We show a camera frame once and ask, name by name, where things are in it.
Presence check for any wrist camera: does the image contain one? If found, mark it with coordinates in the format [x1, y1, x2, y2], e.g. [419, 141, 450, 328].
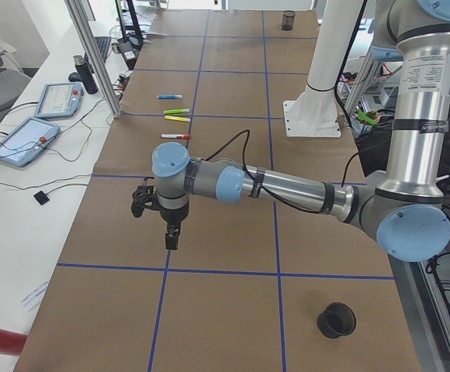
[131, 184, 161, 218]

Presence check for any green highlighter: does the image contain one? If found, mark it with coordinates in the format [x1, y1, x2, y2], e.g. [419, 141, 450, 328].
[164, 108, 191, 115]

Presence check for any aluminium frame post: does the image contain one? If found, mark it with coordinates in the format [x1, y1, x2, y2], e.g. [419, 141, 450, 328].
[64, 0, 121, 118]

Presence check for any black solid cup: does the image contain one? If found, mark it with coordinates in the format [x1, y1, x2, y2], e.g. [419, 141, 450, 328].
[317, 302, 356, 339]

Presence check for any teach pendant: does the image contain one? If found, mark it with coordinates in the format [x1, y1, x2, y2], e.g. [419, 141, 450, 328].
[0, 117, 60, 167]
[34, 82, 84, 119]

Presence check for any small black sensor box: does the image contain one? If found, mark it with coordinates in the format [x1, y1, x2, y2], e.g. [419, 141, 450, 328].
[33, 191, 50, 205]

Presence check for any black keyboard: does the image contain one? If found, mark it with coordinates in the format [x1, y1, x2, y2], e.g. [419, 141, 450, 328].
[94, 36, 112, 62]

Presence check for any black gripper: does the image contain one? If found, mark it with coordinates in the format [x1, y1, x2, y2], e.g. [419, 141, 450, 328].
[160, 205, 189, 250]

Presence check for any red white marker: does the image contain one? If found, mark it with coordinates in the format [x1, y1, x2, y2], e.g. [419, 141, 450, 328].
[160, 133, 192, 140]

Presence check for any far teach pendant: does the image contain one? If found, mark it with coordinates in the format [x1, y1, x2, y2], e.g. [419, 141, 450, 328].
[34, 82, 84, 119]

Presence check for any black mesh cup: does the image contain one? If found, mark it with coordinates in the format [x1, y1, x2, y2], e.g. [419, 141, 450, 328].
[281, 10, 296, 31]

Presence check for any white paper label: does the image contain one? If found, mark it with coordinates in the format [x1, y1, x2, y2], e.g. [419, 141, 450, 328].
[21, 281, 49, 312]

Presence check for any near teach pendant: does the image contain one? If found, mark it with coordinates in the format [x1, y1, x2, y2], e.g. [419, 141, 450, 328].
[0, 117, 60, 167]

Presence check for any green clamp tool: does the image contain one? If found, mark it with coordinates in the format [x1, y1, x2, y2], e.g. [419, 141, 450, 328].
[356, 108, 379, 126]

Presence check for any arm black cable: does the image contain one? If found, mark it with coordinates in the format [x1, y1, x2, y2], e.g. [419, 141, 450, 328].
[205, 129, 362, 215]

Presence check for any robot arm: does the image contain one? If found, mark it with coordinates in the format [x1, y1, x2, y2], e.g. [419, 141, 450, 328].
[152, 1, 450, 262]

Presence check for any blue marker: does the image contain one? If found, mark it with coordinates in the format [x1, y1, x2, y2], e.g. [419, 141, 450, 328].
[157, 95, 182, 100]

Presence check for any yellow highlighter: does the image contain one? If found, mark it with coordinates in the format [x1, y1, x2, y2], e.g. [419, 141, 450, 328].
[164, 115, 191, 122]

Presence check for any black water bottle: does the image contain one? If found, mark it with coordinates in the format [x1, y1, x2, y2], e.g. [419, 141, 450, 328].
[73, 55, 98, 95]

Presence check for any white pedestal column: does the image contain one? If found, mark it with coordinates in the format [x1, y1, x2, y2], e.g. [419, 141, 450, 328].
[283, 0, 366, 138]

